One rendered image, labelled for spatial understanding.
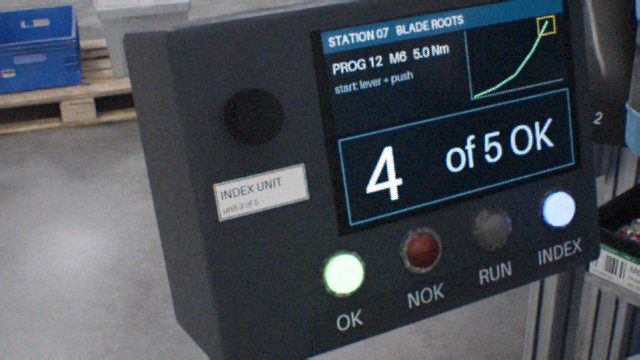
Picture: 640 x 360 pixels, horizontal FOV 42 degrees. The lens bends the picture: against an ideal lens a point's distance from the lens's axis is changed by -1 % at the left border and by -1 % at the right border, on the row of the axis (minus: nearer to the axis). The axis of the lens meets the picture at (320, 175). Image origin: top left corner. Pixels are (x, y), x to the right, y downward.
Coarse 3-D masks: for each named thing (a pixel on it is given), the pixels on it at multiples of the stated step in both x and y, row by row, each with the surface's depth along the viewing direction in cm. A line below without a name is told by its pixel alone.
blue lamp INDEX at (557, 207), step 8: (552, 192) 51; (560, 192) 51; (568, 192) 51; (544, 200) 51; (552, 200) 51; (560, 200) 51; (568, 200) 51; (544, 208) 51; (552, 208) 51; (560, 208) 51; (568, 208) 51; (544, 216) 51; (552, 216) 51; (560, 216) 51; (568, 216) 51; (544, 224) 51; (552, 224) 51; (560, 224) 51
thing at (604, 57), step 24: (600, 0) 111; (624, 0) 111; (600, 24) 111; (624, 24) 111; (600, 48) 110; (624, 48) 110; (600, 72) 109; (624, 72) 109; (600, 96) 108; (624, 96) 108; (624, 120) 107; (624, 144) 106
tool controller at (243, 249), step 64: (320, 0) 50; (384, 0) 45; (448, 0) 46; (512, 0) 48; (576, 0) 50; (128, 64) 49; (192, 64) 41; (256, 64) 42; (320, 64) 43; (384, 64) 45; (448, 64) 47; (512, 64) 49; (576, 64) 51; (192, 128) 41; (256, 128) 41; (320, 128) 44; (448, 128) 47; (512, 128) 49; (576, 128) 51; (192, 192) 42; (256, 192) 43; (320, 192) 45; (448, 192) 48; (512, 192) 50; (576, 192) 52; (192, 256) 45; (256, 256) 44; (320, 256) 45; (384, 256) 47; (448, 256) 49; (512, 256) 51; (576, 256) 53; (192, 320) 49; (256, 320) 44; (320, 320) 46; (384, 320) 47
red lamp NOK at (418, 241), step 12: (420, 228) 47; (408, 240) 47; (420, 240) 47; (432, 240) 47; (408, 252) 47; (420, 252) 47; (432, 252) 47; (408, 264) 47; (420, 264) 47; (432, 264) 48
